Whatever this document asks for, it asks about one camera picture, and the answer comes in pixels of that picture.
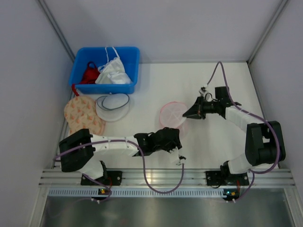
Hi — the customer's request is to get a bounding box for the pink-trimmed mesh laundry bag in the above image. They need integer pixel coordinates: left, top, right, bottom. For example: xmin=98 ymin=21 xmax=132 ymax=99
xmin=159 ymin=101 xmax=187 ymax=139

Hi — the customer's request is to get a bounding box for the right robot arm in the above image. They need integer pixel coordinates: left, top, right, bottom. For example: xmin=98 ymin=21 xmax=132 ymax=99
xmin=183 ymin=87 xmax=286 ymax=178

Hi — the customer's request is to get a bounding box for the slotted cable duct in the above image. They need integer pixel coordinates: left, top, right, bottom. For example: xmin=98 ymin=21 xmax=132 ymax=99
xmin=48 ymin=187 xmax=241 ymax=198

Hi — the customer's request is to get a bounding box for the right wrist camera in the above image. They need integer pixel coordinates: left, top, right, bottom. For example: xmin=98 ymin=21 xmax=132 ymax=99
xmin=199 ymin=84 xmax=212 ymax=101

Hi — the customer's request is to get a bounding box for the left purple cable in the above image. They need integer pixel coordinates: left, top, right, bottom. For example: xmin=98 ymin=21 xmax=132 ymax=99
xmin=52 ymin=139 xmax=185 ymax=202

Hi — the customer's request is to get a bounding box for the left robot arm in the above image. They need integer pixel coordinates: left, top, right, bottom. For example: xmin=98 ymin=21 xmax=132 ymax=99
xmin=57 ymin=128 xmax=186 ymax=180

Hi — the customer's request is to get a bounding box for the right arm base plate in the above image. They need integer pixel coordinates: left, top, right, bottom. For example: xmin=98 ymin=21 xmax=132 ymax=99
xmin=205 ymin=170 xmax=250 ymax=188

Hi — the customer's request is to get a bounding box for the aluminium mounting rail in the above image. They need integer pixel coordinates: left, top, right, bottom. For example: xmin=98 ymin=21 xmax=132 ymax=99
xmin=39 ymin=151 xmax=296 ymax=188

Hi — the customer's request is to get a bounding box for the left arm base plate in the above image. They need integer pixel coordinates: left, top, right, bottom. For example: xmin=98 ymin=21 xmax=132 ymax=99
xmin=80 ymin=170 xmax=123 ymax=186

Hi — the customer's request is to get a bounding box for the white bra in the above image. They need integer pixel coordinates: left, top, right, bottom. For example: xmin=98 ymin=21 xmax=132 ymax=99
xmin=95 ymin=47 xmax=132 ymax=85

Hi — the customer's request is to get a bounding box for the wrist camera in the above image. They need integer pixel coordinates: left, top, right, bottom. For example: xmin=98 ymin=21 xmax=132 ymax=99
xmin=199 ymin=84 xmax=212 ymax=101
xmin=169 ymin=148 xmax=187 ymax=166

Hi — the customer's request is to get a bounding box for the purple cable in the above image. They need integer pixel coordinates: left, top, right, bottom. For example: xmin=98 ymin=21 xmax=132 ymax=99
xmin=205 ymin=61 xmax=281 ymax=203
xmin=52 ymin=139 xmax=185 ymax=202

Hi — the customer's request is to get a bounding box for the red bra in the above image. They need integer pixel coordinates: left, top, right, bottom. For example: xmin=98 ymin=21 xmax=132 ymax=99
xmin=69 ymin=60 xmax=100 ymax=96

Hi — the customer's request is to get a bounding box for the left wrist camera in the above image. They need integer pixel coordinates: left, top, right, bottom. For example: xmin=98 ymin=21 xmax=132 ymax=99
xmin=169 ymin=148 xmax=187 ymax=166

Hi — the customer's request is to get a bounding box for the blue-trimmed mesh laundry bag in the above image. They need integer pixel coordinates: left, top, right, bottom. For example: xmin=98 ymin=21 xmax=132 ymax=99
xmin=96 ymin=94 xmax=130 ymax=122

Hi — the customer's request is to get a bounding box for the blue plastic bin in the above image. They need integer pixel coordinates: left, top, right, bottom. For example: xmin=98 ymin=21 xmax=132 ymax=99
xmin=69 ymin=46 xmax=140 ymax=94

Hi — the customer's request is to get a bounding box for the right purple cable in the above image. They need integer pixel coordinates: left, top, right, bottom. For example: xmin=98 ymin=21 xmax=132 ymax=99
xmin=205 ymin=61 xmax=281 ymax=203

